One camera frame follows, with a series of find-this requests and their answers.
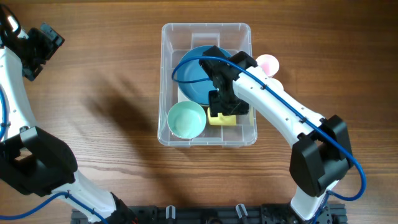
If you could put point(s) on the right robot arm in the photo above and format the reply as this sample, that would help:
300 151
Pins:
321 150

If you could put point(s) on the yellow cup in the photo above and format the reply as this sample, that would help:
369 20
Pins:
231 120

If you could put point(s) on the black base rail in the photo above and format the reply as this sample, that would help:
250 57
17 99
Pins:
186 214

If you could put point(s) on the clear plastic storage container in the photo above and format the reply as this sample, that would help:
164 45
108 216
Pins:
177 40

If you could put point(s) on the cream cup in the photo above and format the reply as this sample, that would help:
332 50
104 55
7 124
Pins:
277 83

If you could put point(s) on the pink cup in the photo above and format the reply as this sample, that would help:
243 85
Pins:
269 64

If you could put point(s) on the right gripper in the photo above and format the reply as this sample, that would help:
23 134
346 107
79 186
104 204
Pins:
215 107

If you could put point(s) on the dark blue bowl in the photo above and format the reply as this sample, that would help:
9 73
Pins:
190 71

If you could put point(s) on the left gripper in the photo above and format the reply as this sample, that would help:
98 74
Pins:
50 47

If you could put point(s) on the mint green small bowl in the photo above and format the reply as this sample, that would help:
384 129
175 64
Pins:
186 119

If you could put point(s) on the white label in container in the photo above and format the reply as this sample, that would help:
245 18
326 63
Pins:
181 96

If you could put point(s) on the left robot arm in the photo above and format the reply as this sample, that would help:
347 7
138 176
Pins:
32 160

